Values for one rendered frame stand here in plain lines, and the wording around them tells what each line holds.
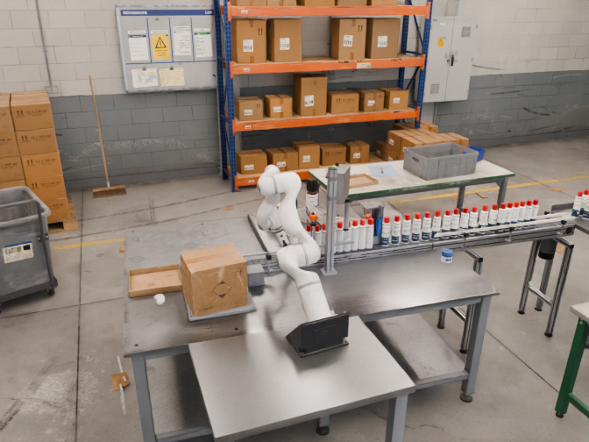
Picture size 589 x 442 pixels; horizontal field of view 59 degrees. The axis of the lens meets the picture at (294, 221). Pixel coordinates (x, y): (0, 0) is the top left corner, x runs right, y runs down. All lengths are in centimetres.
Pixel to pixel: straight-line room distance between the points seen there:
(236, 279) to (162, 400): 93
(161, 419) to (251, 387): 93
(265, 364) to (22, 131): 406
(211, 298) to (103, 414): 121
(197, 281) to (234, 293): 23
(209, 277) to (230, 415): 77
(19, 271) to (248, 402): 286
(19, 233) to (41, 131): 157
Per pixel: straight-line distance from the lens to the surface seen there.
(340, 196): 306
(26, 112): 587
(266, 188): 270
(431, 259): 354
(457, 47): 850
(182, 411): 325
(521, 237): 407
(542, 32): 1000
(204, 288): 278
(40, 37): 723
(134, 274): 336
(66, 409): 380
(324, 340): 258
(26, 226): 463
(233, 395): 239
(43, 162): 598
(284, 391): 240
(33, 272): 481
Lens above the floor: 242
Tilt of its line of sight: 24 degrees down
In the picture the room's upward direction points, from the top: straight up
